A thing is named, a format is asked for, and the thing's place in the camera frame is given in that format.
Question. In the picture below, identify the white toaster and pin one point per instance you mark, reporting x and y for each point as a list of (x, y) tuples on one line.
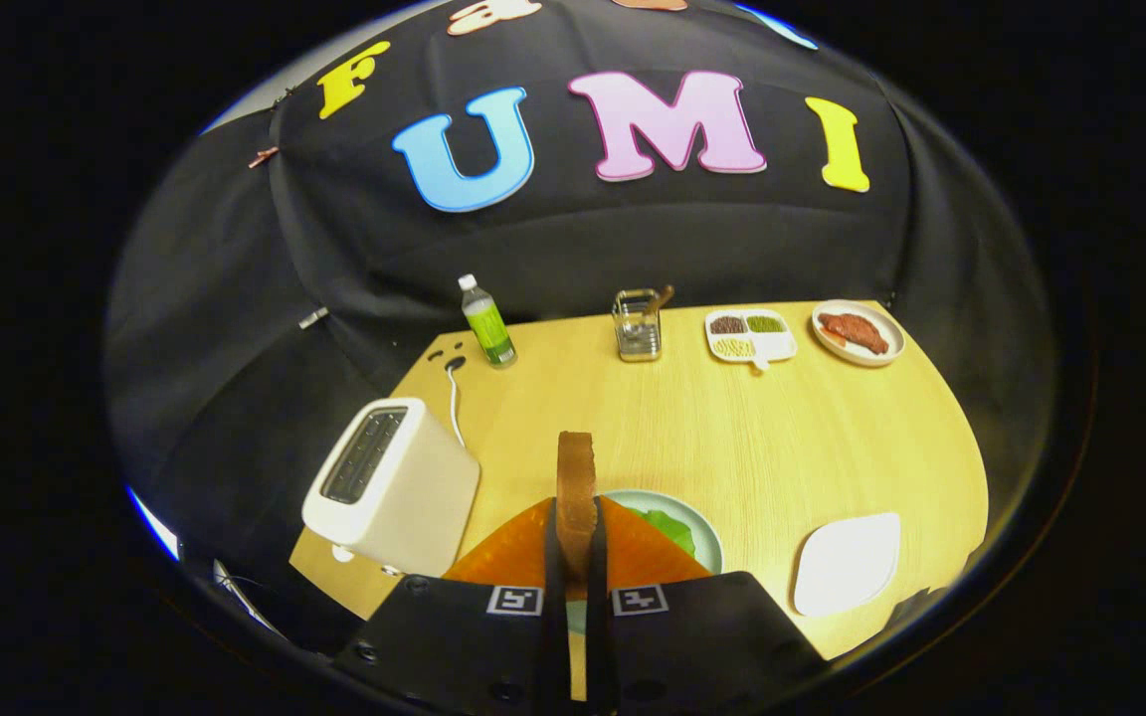
[(414, 497)]

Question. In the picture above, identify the pale green round plate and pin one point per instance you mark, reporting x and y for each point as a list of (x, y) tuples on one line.
[(710, 542)]

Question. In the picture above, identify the pink clip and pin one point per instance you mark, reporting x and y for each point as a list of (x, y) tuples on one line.
[(263, 156)]

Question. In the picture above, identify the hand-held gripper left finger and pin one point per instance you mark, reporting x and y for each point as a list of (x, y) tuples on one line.
[(555, 636)]

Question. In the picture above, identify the silver clip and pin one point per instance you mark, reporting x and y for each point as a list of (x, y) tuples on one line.
[(313, 318)]

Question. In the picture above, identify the white divided bean dish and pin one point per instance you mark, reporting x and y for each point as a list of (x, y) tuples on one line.
[(777, 346)]

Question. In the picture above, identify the white square plate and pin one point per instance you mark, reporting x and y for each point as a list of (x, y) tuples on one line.
[(847, 567)]

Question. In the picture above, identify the metal utensil holder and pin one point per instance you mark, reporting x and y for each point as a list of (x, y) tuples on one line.
[(638, 338)]

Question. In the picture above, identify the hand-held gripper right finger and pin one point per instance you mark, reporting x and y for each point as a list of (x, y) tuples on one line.
[(600, 646)]

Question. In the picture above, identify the black backdrop cloth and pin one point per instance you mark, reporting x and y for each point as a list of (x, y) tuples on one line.
[(553, 249)]

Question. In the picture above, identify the red meat slice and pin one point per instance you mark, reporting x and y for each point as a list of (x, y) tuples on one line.
[(857, 331)]

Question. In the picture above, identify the white round plate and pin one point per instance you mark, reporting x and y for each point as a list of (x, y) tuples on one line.
[(886, 317)]

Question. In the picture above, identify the toasted bread slice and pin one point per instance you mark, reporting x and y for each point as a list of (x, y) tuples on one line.
[(576, 497)]

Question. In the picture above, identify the green label plastic bottle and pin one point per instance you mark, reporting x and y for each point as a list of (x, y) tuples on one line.
[(490, 333)]

